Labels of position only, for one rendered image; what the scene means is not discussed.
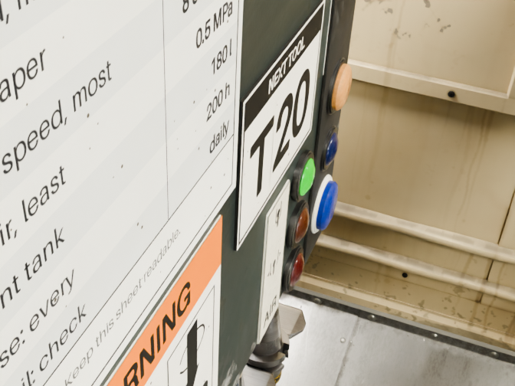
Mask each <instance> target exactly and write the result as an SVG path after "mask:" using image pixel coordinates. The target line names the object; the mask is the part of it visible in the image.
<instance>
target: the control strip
mask: <svg viewBox="0 0 515 386"><path fill-rule="evenodd" d="M355 4H356V0H332V6H331V13H330V26H329V33H328V39H327V46H326V60H325V66H324V73H323V82H322V88H321V95H320V108H319V115H318V122H317V135H316V142H315V149H314V154H313V152H312V151H311V150H308V149H307V150H306V151H304V152H303V153H302V154H301V156H300V158H299V160H298V162H297V166H296V168H295V171H294V176H293V180H292V184H291V191H290V194H291V197H292V199H293V201H295V202H297V204H296V206H295V208H294V211H293V213H292V215H291V218H290V223H289V225H288V229H287V239H286V243H287V246H288V248H289V249H292V251H291V252H290V255H289V257H288V259H287V263H286V266H285V269H284V275H283V279H282V288H283V290H284V292H287V293H289V292H290V291H291V290H292V289H293V288H294V286H295V285H294V286H290V280H291V275H292V272H293V268H294V264H295V262H296V260H297V257H298V255H299V254H300V253H302V254H303V259H304V266H305V264H306V262H307V260H308V258H309V256H310V254H311V252H312V250H313V248H314V246H315V244H316V242H317V240H318V238H319V236H320V234H321V232H322V231H321V230H318V229H317V228H316V220H317V212H318V207H319V204H320V199H321V197H322V194H323V191H324V188H325V187H326V184H327V182H328V181H329V180H331V181H332V180H333V179H332V176H333V165H334V160H333V161H332V162H331V163H330V165H328V166H326V154H327V150H328V146H329V144H330V140H331V138H332V135H333V134H334V133H335V132H336V133H337V135H338V130H339V124H340V114H341V109H340V110H338V111H336V110H333V108H332V99H333V90H334V87H335V83H336V79H337V76H338V73H339V71H340V68H341V67H342V65H343V64H347V62H348V56H349V46H350V39H351V34H352V27H353V16H354V11H355ZM310 159H313V161H314V166H315V176H314V180H313V184H312V185H311V187H310V195H309V202H308V203H307V201H306V200H303V198H304V196H305V195H302V196H301V195H300V185H301V181H302V177H303V172H304V169H305V168H306V165H307V163H308V161H309V160H310ZM304 208H307V209H308V212H309V217H310V222H309V226H308V228H307V232H306V234H305V236H304V243H303V248H302V246H300V245H298V244H299V243H300V242H299V243H297V244H296V243H295V235H296V230H297V225H298V222H299V220H300V216H301V214H302V212H303V210H304Z"/></svg>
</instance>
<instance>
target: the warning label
mask: <svg viewBox="0 0 515 386"><path fill-rule="evenodd" d="M221 232H222V216H221V215H219V216H218V218H217V220H216V221H215V223H214V224H213V225H212V227H211V229H210V230H209V232H208V233H207V234H206V235H205V237H204V239H203V240H202V242H201V243H200V244H199V246H198V248H197V249H196V251H195V252H194V254H193V255H192V257H191V258H190V259H189V261H188V263H187V264H186V265H185V267H184V268H183V270H182V272H181V273H180V274H179V276H178V277H177V279H176V280H175V282H174V283H173V284H172V286H171V287H170V289H169V291H168V292H167V294H166V295H165V296H164V298H163V299H162V301H161V303H160V304H159V305H158V306H157V308H156V310H155V311H154V313H153V314H152V315H151V317H150V318H149V320H148V322H147V323H146V324H145V325H144V327H143V329H142V330H141V332H140V333H139V334H138V336H137V337H136V339H135V341H134V342H133V344H132V345H131V346H130V348H129V349H128V351H127V352H126V354H125V355H124V356H123V358H122V360H121V361H120V363H119V364H118V365H117V367H116V369H115V370H114V372H113V373H112V375H111V376H110V377H109V379H108V380H107V382H106V384H105V385H104V386H218V338H219V311H220V285H221Z"/></svg>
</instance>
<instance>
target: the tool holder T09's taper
mask: <svg viewBox="0 0 515 386"><path fill-rule="evenodd" d="M281 346H282V336H281V329H280V316H279V309H278V307H277V310H276V312H275V314H274V316H273V318H272V320H271V322H270V324H269V326H268V327H267V330H266V332H265V333H264V336H263V338H262V340H261V342H260V344H259V343H258V344H256V346H255V348H254V351H253V352H252V353H254V354H256V355H260V356H269V355H273V354H275V353H277V352H278V351H279V350H280V348H281Z"/></svg>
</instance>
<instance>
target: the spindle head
mask: <svg viewBox="0 0 515 386"><path fill-rule="evenodd" d="M319 1H320V0H243V19H242V38H241V75H240V93H239V109H240V101H241V99H242V98H243V97H244V95H245V94H246V93H247V92H248V91H249V90H250V88H251V87H252V86H253V84H254V83H255V82H256V80H257V79H258V78H259V76H260V75H261V74H262V73H263V72H264V70H265V69H266V68H267V66H268V65H269V64H270V63H271V61H272V60H273V59H274V58H275V57H276V56H277V54H278V53H279V51H280V50H281V49H282V47H283V46H284V45H285V44H286V43H287V42H288V40H289V39H290V38H291V36H292V35H293V34H294V32H295V31H296V30H297V29H298V28H299V27H300V25H301V24H302V23H303V21H304V20H305V19H306V17H307V16H308V15H309V13H311V11H312V10H313V9H314V7H315V6H316V5H317V3H318V2H319ZM330 6H331V0H325V6H324V14H323V27H322V34H321V42H320V56H319V63H318V70H317V84H316V91H315V98H314V105H313V118H312V126H311V131H310V133H309V135H308V136H307V138H306V139H305V141H304V143H303V145H302V146H301V147H300V149H299V151H298V153H297V154H296V156H295V157H294V159H293V161H292V163H291V164H290V166H289V167H288V169H287V170H286V172H285V173H284V176H283V177H282V179H281V180H280V182H279V183H278V185H277V187H276V188H275V190H274V192H273V193H272V195H271V196H270V198H269V200H268V201H267V203H266V205H265V206H264V208H263V210H262V211H261V213H260V214H259V216H258V217H257V220H256V221H255V222H254V224H253V226H252V227H251V229H250V230H249V232H248V234H247V236H246V238H245V239H244V240H243V242H242V244H241V246H240V247H239V248H238V250H234V237H235V201H236V186H235V188H234V190H233V191H232V193H231V194H230V195H229V197H228V198H227V200H226V201H225V203H224V204H223V205H222V207H221V209H220V210H219V212H218V213H217V214H216V215H215V217H214V219H213V220H212V222H211V223H210V225H209V226H208V228H207V229H206V230H205V232H204V234H203V235H202V236H201V238H200V239H199V241H198V243H197V244H196V245H195V246H194V248H193V249H192V251H191V253H190V254H189V255H188V257H187V258H186V259H185V261H184V263H183V264H182V265H181V267H180V268H179V270H178V272H177V273H176V274H175V276H174V277H173V278H172V280H171V282H170V283H169V285H168V286H167V287H166V289H165V290H164V292H163V293H162V295H161V296H160V297H159V299H158V301H157V302H156V304H155V305H154V307H153V308H152V309H151V311H150V312H149V314H148V316H147V317H146V318H145V319H144V321H143V323H142V324H141V326H140V327H139V328H138V330H137V331H136V333H135V334H134V336H133V337H132V338H131V340H130V342H129V343H128V345H127V346H126V347H125V349H124V350H123V352H122V353H121V355H120V356H119V358H118V359H117V360H116V362H115V363H114V365H113V367H112V368H111V369H110V371H109V372H108V374H107V376H106V377H105V378H104V379H103V381H102V382H101V384H100V386H104V385H105V384H106V382H107V380H108V379H109V377H110V376H111V375H112V373H113V372H114V370H115V369H116V367H117V365H118V364H119V363H120V361H121V360H122V358H123V356H124V355H125V354H126V352H127V351H128V349H129V348H130V346H131V345H132V344H133V342H134V341H135V339H136V337H137V336H138V334H139V333H140V332H141V330H142V329H143V327H144V325H145V324H146V323H147V322H148V320H149V318H150V317H151V315H152V314H153V313H154V311H155V310H156V308H157V306H158V305H159V304H160V303H161V301H162V299H163V298H164V296H165V295H166V294H167V292H168V291H169V289H170V287H171V286H172V284H173V283H174V282H175V280H176V279H177V277H178V276H179V274H180V273H181V272H182V270H183V268H184V267H185V265H186V264H187V263H188V261H189V259H190V258H191V257H192V255H193V254H194V252H195V251H196V249H197V248H198V246H199V244H200V243H201V242H202V240H203V239H204V237H205V235H206V234H207V233H208V232H209V230H210V229H211V227H212V225H213V224H214V223H215V221H216V220H217V218H218V216H219V215H221V216H222V232H221V285H220V311H219V338H218V386H235V385H236V384H237V382H238V379H239V378H240V376H241V373H242V372H243V370H244V367H245V365H246V364H247V362H248V359H249V358H250V357H251V354H252V352H253V351H254V348H255V346H256V344H257V336H258V316H259V305H260V294H261V274H262V263H263V252H264V232H265V221H266V215H267V213H268V212H269V210H270V208H271V206H272V204H273V203H274V202H275V200H276V198H277V196H278V195H279V194H280V191H281V190H282V188H283V187H284V185H285V183H286V182H287V180H290V191H291V184H292V180H293V176H294V171H295V168H296V166H297V162H298V160H299V158H300V156H301V154H302V153H303V152H304V151H306V150H307V149H308V150H311V151H312V152H313V154H314V149H315V142H316V135H317V122H318V115H319V108H320V95H321V88H322V82H323V66H324V59H325V52H326V39H327V32H328V25H329V18H330ZM290 191H289V200H288V208H287V224H286V232H285V241H284V256H283V265H282V273H281V282H280V297H281V295H282V293H283V291H284V290H283V288H282V279H283V275H284V269H285V266H286V263H287V259H288V257H289V255H290V252H291V251H292V249H289V248H288V246H287V243H286V239H287V229H288V225H289V223H290V218H291V215H292V213H293V211H294V208H295V206H296V204H297V202H295V201H293V199H292V197H291V194H290ZM280 297H279V299H280Z"/></svg>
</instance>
